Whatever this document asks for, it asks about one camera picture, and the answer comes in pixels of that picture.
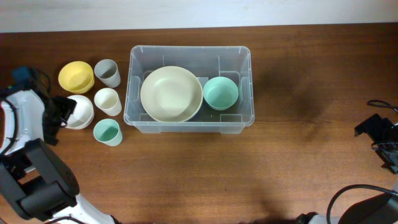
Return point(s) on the cream white cup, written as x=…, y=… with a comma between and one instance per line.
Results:
x=107, y=100

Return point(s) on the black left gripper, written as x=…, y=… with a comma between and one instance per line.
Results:
x=65, y=105

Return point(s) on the white bowl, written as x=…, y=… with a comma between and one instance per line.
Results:
x=83, y=113

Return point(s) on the clear plastic storage bin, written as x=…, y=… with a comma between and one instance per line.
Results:
x=233, y=62

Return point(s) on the mint green cup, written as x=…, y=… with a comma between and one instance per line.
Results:
x=108, y=132

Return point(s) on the mint green bowl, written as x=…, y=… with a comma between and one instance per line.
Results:
x=220, y=93

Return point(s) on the beige plate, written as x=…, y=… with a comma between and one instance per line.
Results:
x=173, y=115
x=171, y=88

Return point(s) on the yellow bowl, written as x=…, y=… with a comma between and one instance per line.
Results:
x=76, y=77

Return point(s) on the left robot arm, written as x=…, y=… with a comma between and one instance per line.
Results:
x=34, y=180

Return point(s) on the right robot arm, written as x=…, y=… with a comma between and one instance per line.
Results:
x=381, y=208

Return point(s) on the grey cup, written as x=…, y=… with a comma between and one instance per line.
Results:
x=107, y=71

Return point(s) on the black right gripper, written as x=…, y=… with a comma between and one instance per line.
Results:
x=373, y=126

